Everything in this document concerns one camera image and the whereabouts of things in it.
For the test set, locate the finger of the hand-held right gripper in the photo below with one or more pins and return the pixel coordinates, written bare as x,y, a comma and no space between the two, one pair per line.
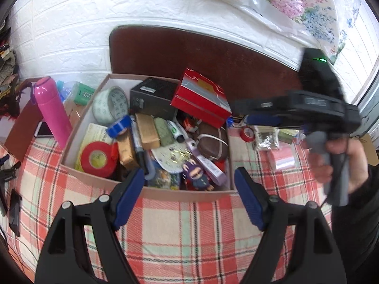
263,120
257,106

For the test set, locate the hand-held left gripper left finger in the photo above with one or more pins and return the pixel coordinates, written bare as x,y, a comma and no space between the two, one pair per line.
128,198

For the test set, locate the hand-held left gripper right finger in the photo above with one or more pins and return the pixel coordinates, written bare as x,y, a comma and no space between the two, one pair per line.
250,198

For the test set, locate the green colourful card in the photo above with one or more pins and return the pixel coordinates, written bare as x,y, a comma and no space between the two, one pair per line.
164,179

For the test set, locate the golden brown packet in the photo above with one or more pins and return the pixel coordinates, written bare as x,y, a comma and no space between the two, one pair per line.
127,151

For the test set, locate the large red tape roll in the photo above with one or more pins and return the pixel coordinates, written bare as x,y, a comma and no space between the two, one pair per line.
97,159

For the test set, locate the black marker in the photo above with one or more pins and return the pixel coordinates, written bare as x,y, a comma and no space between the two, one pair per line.
139,148

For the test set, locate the red gift box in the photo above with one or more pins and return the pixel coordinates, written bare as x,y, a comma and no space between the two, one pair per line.
204,100

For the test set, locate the long purple box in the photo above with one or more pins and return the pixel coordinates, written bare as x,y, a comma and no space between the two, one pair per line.
207,165

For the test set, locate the brown football shaped pouch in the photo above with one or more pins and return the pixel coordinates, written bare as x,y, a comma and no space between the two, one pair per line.
211,142

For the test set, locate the purple figure toy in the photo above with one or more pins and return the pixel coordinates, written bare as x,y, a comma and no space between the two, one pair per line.
197,177

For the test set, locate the brown paper packet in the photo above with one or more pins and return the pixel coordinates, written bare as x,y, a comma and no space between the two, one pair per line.
148,130

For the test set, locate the small red packet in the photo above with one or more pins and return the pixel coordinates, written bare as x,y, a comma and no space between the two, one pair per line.
189,125

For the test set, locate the blue tape roll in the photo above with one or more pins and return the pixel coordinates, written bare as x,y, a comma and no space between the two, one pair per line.
120,125

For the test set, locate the brown cardboard box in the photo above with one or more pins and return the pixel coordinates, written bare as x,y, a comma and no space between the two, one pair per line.
77,142

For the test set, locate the white tube with green print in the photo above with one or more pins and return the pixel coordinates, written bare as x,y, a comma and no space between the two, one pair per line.
177,131

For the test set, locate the patterned white tape roll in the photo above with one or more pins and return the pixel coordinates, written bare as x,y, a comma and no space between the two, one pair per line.
111,105

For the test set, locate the black charger box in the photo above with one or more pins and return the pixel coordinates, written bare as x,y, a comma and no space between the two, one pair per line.
157,97

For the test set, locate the person's right forearm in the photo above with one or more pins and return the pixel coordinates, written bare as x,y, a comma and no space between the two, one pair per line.
361,227

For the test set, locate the person's right hand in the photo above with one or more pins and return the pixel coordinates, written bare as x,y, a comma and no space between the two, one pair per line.
358,165

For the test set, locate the silver foil packet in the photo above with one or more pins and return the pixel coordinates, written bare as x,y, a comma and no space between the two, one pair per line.
266,139

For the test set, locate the small red tape roll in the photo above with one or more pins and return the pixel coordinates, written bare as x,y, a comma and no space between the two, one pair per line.
246,134

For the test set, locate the small green packet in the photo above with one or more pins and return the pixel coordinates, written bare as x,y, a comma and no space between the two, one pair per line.
286,137

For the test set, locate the stack of clear zip bags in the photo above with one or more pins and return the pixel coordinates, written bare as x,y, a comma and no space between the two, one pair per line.
282,159

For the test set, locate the red plaid blanket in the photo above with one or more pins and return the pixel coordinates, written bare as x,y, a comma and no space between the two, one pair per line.
183,236

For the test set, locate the brown headboard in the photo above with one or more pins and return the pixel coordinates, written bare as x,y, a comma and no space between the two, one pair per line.
183,53

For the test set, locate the floral curtain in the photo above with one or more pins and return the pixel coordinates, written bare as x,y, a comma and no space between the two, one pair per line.
281,3

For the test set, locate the black smartphone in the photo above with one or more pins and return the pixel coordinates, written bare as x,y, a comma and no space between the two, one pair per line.
43,129

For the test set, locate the green label water bottle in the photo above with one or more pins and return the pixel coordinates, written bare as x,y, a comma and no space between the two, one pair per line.
80,93

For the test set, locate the pink bottle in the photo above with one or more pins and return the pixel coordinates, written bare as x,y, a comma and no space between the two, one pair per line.
51,109

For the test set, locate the black tripod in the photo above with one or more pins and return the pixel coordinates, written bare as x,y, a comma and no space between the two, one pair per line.
9,171

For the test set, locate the brown paper folder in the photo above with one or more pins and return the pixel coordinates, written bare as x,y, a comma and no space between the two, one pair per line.
23,130

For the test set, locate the shelf clutter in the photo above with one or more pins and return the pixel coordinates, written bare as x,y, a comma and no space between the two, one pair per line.
9,74

